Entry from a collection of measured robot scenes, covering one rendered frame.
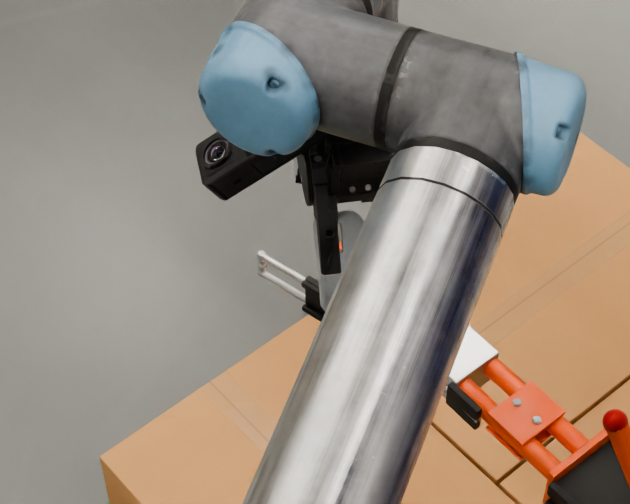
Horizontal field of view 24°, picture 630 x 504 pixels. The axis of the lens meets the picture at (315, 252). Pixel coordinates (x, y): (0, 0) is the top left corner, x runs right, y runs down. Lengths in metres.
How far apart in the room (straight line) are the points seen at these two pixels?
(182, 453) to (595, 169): 0.86
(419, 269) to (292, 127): 0.13
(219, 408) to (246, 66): 1.33
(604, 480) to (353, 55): 0.71
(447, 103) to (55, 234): 2.31
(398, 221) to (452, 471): 1.31
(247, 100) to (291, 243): 2.19
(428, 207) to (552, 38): 2.74
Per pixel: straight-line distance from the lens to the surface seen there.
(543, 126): 0.82
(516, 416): 1.48
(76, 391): 2.84
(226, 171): 1.05
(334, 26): 0.86
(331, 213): 1.06
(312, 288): 1.55
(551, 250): 2.34
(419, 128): 0.82
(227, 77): 0.84
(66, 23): 3.56
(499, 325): 2.23
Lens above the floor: 2.31
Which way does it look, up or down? 50 degrees down
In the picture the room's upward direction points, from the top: straight up
